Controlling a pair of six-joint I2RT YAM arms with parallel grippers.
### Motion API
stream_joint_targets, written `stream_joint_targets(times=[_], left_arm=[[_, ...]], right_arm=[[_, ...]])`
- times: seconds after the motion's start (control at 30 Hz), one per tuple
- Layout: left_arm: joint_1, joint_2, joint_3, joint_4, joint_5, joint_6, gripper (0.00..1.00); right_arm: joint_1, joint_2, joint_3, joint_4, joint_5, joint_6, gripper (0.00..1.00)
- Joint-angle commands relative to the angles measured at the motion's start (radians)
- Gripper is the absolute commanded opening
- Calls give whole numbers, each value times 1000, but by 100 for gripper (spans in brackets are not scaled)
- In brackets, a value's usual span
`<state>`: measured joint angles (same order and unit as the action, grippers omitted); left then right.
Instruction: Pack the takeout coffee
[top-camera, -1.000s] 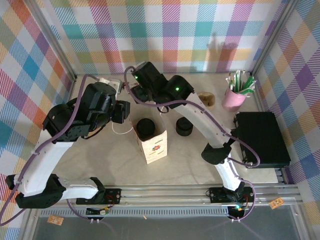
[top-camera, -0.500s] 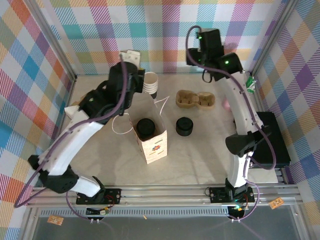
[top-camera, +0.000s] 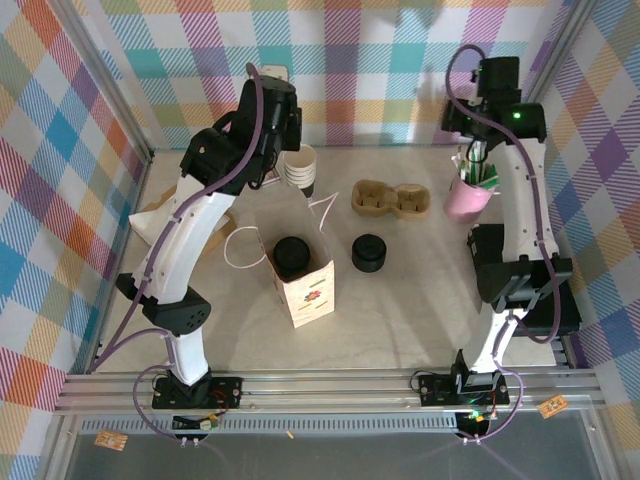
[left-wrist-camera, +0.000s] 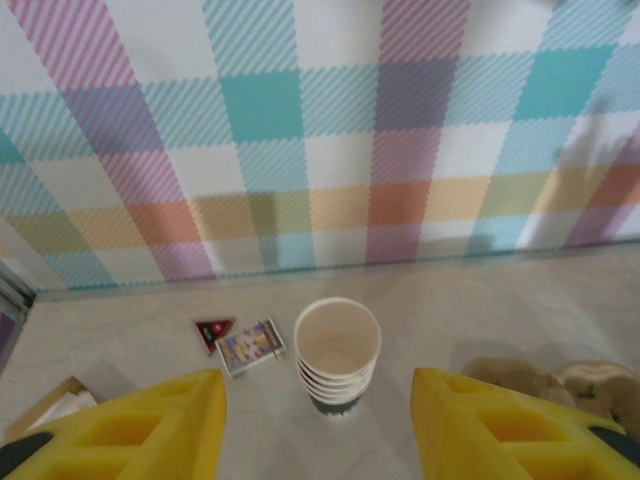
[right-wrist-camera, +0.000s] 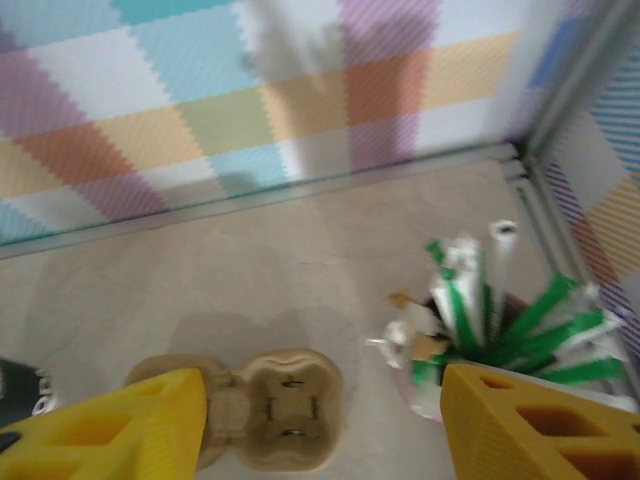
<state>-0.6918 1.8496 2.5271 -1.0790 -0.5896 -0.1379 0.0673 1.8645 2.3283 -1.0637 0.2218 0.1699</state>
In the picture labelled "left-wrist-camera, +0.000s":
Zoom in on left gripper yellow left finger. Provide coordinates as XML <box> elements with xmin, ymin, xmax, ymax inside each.
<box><xmin>0</xmin><ymin>368</ymin><xmax>229</xmax><ymax>480</ymax></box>

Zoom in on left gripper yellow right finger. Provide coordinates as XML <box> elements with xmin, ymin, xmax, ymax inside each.
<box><xmin>410</xmin><ymin>367</ymin><xmax>640</xmax><ymax>480</ymax></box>

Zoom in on white napkins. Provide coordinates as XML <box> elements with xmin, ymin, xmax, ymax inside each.
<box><xmin>29</xmin><ymin>389</ymin><xmax>99</xmax><ymax>431</ymax></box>

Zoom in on stack of paper cups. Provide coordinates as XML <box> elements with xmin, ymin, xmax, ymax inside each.
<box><xmin>293</xmin><ymin>297</ymin><xmax>382</xmax><ymax>419</ymax></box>

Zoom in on brown cardboard cup carrier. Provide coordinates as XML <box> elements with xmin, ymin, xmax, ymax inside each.
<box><xmin>459</xmin><ymin>357</ymin><xmax>640</xmax><ymax>436</ymax></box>

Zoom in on napkins in cardboard tray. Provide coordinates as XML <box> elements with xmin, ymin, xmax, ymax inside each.
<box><xmin>4</xmin><ymin>375</ymin><xmax>101</xmax><ymax>446</ymax></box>

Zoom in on red triangular packet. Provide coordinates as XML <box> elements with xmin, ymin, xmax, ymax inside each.
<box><xmin>193</xmin><ymin>317</ymin><xmax>236</xmax><ymax>357</ymax></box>

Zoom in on colourful printed packet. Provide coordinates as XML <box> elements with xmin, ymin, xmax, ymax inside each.
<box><xmin>215</xmin><ymin>315</ymin><xmax>287</xmax><ymax>380</ymax></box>

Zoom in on aluminium corner post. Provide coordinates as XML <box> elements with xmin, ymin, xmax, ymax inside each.
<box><xmin>0</xmin><ymin>259</ymin><xmax>39</xmax><ymax>326</ymax></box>

